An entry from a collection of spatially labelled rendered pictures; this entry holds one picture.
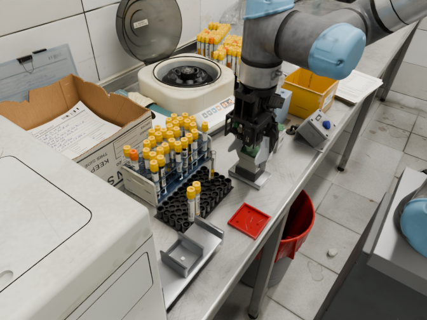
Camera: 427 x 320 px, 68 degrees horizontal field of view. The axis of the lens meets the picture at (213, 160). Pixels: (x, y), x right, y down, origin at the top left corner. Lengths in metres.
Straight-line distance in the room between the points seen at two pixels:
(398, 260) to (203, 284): 0.35
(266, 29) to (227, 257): 0.41
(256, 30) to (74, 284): 0.43
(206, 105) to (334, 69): 0.48
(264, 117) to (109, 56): 0.61
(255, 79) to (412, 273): 0.44
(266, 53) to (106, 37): 0.62
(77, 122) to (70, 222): 0.58
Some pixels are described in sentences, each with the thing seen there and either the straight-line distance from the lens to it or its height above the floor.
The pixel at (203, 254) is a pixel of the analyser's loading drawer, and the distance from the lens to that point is 0.58.
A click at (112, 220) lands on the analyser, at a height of 1.17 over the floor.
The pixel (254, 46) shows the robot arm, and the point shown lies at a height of 1.21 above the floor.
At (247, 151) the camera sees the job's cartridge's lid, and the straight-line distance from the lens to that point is 0.73.
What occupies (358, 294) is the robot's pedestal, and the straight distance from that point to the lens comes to 0.84.
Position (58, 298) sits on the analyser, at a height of 1.16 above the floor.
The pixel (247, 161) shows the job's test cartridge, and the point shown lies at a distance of 0.73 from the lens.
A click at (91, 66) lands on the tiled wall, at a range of 1.05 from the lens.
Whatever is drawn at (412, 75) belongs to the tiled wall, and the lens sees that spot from 3.14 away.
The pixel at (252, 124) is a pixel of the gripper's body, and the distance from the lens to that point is 0.60.
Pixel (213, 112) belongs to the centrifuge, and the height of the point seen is 0.92.
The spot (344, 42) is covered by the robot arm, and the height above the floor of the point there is 1.26.
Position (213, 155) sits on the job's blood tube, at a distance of 0.68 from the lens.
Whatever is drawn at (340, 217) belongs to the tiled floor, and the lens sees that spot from 1.97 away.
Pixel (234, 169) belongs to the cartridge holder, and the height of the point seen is 0.89.
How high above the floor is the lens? 1.42
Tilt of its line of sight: 41 degrees down
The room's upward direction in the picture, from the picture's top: 2 degrees clockwise
